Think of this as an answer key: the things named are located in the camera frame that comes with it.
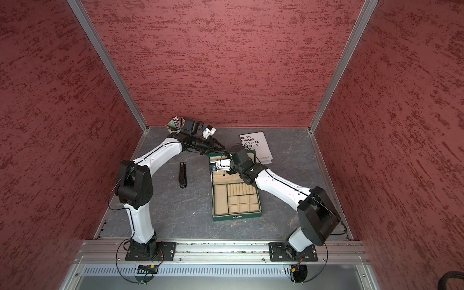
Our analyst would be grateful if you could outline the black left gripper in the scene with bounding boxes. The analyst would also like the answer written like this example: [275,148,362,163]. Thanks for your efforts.
[191,135,225,155]

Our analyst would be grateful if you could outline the green jewelry box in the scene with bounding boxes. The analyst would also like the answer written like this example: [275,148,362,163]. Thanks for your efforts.
[209,152,262,222]

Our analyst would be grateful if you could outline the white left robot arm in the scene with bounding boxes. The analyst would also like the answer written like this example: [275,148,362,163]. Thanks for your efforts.
[113,120,225,260]

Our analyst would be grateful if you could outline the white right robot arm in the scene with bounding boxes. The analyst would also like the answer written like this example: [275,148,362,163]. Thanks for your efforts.
[210,143,341,256]

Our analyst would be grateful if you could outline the white book black text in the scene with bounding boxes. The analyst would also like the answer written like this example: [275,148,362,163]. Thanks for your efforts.
[240,132,273,164]

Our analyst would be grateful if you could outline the coloured pencils bundle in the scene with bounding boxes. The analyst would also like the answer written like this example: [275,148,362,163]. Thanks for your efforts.
[170,117,185,130]

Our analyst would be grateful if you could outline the mint green pencil cup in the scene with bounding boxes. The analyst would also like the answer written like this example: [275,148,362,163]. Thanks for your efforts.
[166,117,185,133]

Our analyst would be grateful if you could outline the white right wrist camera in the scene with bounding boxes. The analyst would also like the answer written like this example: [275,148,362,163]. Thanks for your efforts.
[209,159,232,172]

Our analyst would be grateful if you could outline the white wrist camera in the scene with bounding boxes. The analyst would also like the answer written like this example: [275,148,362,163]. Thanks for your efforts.
[202,125,216,140]
[209,159,232,172]

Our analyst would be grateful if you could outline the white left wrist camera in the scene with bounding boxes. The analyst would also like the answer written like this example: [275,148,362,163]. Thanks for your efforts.
[202,125,216,140]

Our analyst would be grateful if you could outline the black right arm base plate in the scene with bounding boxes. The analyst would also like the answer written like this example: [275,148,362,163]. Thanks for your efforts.
[268,242,318,262]

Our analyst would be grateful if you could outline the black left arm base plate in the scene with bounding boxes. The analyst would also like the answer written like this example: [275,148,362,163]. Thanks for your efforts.
[125,239,177,262]

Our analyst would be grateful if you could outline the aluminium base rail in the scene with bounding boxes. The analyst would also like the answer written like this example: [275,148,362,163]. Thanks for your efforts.
[61,239,379,290]

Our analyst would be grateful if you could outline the aluminium left corner post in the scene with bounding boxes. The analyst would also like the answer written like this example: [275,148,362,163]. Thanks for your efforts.
[66,0,149,134]

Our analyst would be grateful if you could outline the aluminium corner post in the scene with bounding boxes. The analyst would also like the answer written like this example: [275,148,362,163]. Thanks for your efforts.
[309,0,379,135]
[66,0,149,134]

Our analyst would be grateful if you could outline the aluminium right corner post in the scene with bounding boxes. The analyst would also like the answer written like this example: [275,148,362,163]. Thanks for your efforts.
[309,0,379,135]

